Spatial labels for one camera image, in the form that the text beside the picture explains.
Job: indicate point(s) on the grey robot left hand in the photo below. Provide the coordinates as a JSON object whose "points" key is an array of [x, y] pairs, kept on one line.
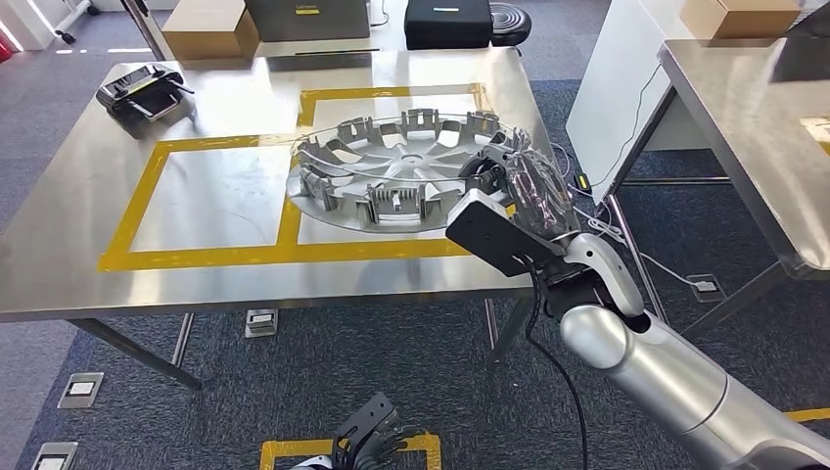
{"points": [[386, 447]]}

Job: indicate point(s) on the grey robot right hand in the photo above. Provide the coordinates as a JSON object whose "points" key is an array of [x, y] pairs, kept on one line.
{"points": [[544, 194]]}

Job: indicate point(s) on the grey plastic wheel hubcap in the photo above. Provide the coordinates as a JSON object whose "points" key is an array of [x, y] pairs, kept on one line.
{"points": [[395, 165]]}

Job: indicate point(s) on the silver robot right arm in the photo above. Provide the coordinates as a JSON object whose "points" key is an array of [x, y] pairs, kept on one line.
{"points": [[681, 383]]}

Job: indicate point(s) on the stainless steel workbench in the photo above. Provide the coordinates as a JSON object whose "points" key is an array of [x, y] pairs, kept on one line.
{"points": [[739, 130], [65, 214]]}

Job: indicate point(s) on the black yellow power adapter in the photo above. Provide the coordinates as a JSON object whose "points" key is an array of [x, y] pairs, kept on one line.
{"points": [[582, 181]]}

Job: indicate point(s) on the white partition panel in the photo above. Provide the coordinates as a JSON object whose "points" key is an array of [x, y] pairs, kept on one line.
{"points": [[622, 78]]}

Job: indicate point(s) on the black round stool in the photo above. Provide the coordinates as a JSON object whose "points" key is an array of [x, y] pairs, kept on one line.
{"points": [[512, 23]]}

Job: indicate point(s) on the steel floor socket plate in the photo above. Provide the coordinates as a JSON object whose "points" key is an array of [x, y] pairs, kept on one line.
{"points": [[705, 287], [53, 457], [81, 390], [261, 323]]}

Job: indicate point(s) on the black carrying case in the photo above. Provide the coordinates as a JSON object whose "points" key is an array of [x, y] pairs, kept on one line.
{"points": [[447, 26]]}

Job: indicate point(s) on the brown cardboard box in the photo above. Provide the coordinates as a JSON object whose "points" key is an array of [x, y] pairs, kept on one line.
{"points": [[739, 19], [207, 29]]}

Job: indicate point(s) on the black remote controller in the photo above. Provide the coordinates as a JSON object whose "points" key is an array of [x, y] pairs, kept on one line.
{"points": [[142, 94]]}

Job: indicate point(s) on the grey metal stand leg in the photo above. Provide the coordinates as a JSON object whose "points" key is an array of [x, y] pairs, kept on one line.
{"points": [[142, 29]]}

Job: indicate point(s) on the white wheeled stand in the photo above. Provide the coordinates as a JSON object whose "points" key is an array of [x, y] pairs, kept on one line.
{"points": [[74, 16]]}

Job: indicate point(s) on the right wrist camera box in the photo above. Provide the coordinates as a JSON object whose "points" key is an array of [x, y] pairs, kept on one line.
{"points": [[493, 237]]}

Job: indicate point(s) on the yellow tape double frame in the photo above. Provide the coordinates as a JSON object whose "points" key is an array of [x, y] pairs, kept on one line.
{"points": [[292, 250]]}

